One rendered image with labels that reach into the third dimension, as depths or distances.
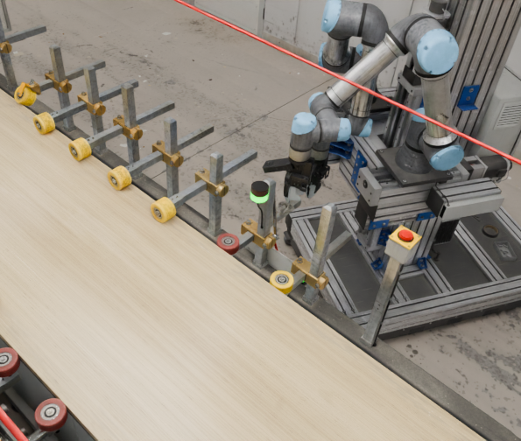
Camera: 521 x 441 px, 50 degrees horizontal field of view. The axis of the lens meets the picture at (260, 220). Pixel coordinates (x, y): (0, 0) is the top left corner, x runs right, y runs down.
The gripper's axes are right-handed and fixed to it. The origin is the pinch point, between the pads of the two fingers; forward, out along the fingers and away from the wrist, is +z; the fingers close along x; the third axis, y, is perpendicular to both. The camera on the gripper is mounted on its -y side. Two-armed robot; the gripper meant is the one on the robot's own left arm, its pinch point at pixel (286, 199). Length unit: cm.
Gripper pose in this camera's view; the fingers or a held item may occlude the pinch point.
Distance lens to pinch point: 202.9
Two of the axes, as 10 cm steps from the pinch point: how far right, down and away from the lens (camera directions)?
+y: 9.3, 3.0, -2.2
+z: -0.7, 7.2, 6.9
